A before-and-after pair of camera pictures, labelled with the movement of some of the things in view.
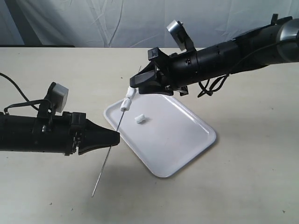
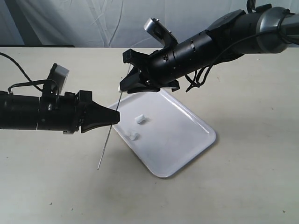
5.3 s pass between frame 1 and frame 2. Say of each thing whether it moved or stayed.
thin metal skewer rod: moved
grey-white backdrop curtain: stayed
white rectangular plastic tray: stayed
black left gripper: moved
